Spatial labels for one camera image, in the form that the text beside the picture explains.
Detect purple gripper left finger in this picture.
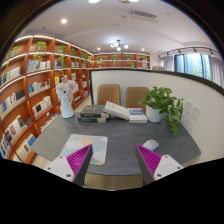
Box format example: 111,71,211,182
44,143,94,187

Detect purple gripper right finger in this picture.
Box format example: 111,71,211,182
134,144,184,186

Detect white computer mouse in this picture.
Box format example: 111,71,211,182
143,139,159,151

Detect pastel cartoon mouse pad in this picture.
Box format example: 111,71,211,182
61,134,108,166

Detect dark hardcover book bottom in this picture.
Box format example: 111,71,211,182
77,117,107,123

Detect dark hardcover book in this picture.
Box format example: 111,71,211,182
80,105,110,118
77,117,107,123

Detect blue white book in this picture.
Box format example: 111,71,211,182
128,108,147,123

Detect dark hardcover book top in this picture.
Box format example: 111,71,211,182
80,105,110,118

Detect white leaning book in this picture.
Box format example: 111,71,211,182
103,101,129,120

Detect potted green pothos plant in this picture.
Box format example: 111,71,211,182
138,86,183,136

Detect tan chair right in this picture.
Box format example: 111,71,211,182
126,87,148,111

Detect tan chair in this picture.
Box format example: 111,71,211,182
126,87,148,111
97,84,120,105

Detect tan chair left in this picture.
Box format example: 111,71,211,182
97,84,120,105

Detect white vase with flowers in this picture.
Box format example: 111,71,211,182
56,80,76,119

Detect orange wooden bookshelf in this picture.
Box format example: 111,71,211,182
0,35,150,164

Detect grey window curtain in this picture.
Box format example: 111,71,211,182
209,56,224,88

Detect ceiling chandelier lamp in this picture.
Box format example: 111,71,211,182
110,40,129,51

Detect ceiling air vent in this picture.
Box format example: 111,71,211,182
129,10,156,21

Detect white wall socket right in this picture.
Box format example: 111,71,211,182
190,104,200,120

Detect white wall socket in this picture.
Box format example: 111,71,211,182
190,104,200,120
184,99,192,113

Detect white wall socket left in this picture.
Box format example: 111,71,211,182
184,99,192,113

